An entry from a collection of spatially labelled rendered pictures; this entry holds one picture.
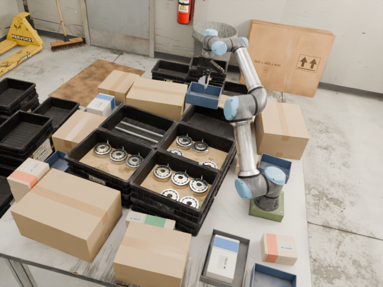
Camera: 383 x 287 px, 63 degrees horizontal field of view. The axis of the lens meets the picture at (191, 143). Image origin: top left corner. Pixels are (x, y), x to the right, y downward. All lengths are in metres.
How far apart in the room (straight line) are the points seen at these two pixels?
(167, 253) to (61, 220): 0.50
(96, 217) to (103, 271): 0.26
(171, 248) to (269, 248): 0.50
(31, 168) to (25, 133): 0.99
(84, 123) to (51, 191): 0.60
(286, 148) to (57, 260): 1.53
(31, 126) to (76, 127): 0.77
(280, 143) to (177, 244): 1.05
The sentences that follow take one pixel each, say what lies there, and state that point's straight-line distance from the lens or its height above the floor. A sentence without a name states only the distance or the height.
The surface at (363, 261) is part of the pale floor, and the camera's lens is 2.92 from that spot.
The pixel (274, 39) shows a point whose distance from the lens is 4.36.
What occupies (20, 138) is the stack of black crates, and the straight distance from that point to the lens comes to 2.73.
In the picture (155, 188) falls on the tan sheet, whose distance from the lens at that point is 1.74.
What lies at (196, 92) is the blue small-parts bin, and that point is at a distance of 2.07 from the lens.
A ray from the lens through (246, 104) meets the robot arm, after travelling 1.61.
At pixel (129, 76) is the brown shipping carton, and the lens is 2.63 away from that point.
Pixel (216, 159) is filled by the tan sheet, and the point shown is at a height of 0.83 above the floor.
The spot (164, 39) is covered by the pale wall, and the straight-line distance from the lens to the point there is 4.78.
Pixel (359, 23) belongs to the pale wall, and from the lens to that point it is 4.60.
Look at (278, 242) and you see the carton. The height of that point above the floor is 0.77.
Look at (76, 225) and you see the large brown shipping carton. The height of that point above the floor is 0.90.
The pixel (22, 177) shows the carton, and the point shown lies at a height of 0.92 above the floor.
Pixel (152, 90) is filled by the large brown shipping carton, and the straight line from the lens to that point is 2.38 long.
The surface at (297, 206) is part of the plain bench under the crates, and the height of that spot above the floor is 0.70.
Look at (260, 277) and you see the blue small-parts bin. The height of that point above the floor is 0.70.
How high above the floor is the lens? 2.14
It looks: 41 degrees down
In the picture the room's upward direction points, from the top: 7 degrees clockwise
